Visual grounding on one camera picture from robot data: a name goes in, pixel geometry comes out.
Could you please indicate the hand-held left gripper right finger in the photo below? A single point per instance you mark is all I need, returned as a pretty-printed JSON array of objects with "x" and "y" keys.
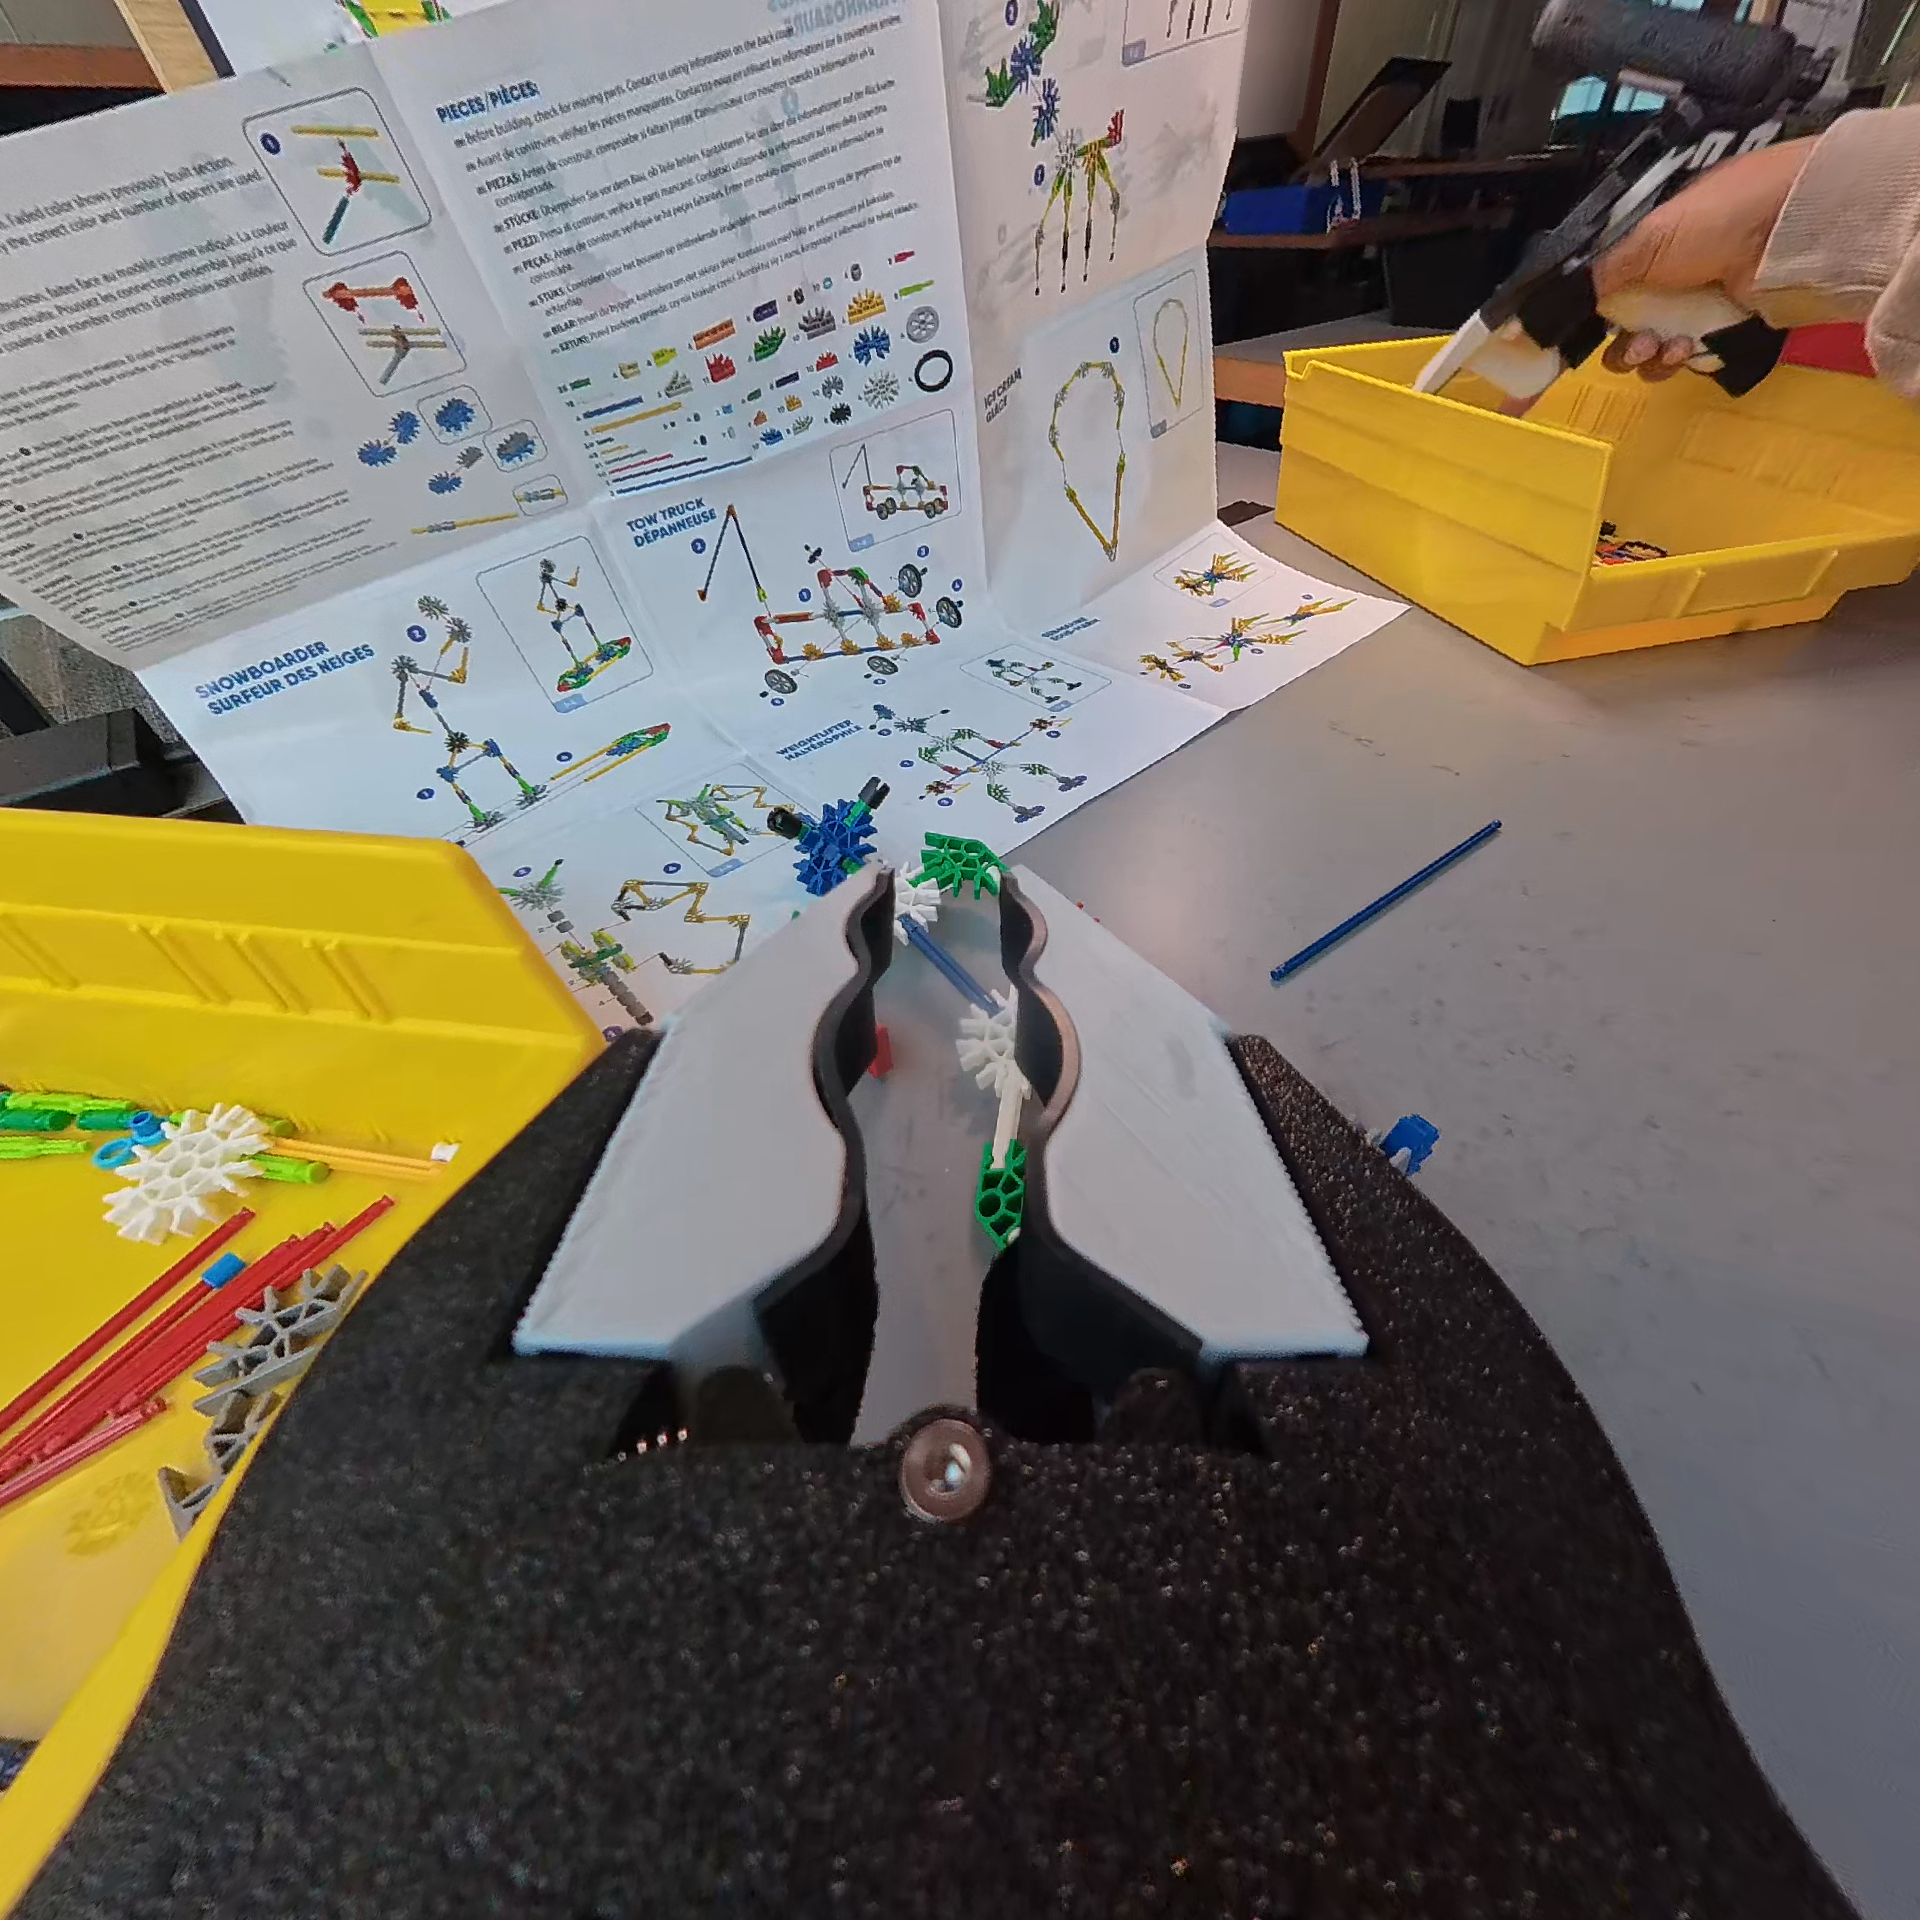
[{"x": 1185, "y": 1186}]

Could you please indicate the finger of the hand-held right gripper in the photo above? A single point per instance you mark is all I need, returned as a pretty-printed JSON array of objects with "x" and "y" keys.
[
  {"x": 1532, "y": 375},
  {"x": 1477, "y": 342}
]

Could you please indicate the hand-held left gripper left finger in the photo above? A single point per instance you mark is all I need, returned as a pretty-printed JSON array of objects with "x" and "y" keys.
[{"x": 691, "y": 1172}]

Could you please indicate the yellow bin with dark parts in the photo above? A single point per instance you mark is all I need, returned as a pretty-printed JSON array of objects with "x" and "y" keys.
[{"x": 1441, "y": 510}]

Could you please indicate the pile of small construction parts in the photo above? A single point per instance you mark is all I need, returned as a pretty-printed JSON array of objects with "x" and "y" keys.
[{"x": 1627, "y": 549}]

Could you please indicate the thin blue rod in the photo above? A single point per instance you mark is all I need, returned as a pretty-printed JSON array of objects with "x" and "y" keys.
[{"x": 1387, "y": 902}]

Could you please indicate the colourful construction toy figure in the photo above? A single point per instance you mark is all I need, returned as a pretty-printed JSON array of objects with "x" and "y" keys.
[{"x": 833, "y": 851}]

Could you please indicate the person's right hand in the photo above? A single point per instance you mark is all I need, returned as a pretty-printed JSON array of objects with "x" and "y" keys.
[{"x": 1693, "y": 241}]

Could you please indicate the wooden shelf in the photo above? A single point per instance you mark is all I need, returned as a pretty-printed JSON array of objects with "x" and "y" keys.
[{"x": 1349, "y": 229}]

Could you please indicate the blue storage bin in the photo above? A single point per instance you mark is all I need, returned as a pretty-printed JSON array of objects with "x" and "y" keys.
[{"x": 1336, "y": 206}]

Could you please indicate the wooden table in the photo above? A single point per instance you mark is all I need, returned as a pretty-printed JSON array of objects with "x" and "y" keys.
[{"x": 1243, "y": 375}]

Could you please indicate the yellow rod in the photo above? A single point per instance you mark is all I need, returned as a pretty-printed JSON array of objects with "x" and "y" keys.
[{"x": 376, "y": 1157}]

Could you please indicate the light green rod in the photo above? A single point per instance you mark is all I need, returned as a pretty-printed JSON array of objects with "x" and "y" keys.
[
  {"x": 44, "y": 1148},
  {"x": 292, "y": 1172}
]

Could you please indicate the grey connector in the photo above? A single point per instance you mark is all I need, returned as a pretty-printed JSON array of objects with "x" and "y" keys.
[
  {"x": 211, "y": 1463},
  {"x": 300, "y": 1306},
  {"x": 253, "y": 1372}
]

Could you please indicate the loose white snowflake connector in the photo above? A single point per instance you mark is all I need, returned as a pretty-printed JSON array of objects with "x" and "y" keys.
[{"x": 187, "y": 1172}]

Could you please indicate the yellow bin with red rods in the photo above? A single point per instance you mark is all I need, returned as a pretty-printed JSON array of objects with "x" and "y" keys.
[{"x": 225, "y": 931}]

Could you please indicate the bundle of red rods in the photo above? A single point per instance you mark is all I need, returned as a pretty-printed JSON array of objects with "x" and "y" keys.
[{"x": 148, "y": 1337}]

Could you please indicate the green short rod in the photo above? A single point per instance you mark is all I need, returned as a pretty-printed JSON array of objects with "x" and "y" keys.
[{"x": 75, "y": 1115}]

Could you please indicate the folded paper instruction sheet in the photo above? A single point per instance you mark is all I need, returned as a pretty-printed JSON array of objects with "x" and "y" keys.
[{"x": 674, "y": 451}]

